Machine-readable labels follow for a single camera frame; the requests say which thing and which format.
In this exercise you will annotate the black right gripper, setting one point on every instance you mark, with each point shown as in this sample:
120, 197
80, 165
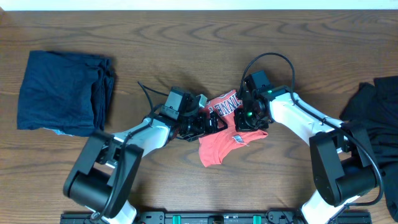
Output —
241, 121

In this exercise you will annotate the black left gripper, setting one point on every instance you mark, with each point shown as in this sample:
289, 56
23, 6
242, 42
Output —
206, 125

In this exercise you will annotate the coral red t-shirt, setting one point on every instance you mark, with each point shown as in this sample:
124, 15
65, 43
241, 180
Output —
215, 147

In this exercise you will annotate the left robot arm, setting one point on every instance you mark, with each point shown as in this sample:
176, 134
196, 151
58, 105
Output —
102, 176

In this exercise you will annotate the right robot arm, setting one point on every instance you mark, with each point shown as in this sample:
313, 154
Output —
344, 167

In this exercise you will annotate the black garment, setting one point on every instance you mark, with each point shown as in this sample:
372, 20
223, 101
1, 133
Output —
375, 106

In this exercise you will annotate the folded navy blue garment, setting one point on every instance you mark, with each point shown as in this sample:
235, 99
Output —
68, 93

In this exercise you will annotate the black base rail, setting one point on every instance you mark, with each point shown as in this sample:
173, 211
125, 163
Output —
217, 217

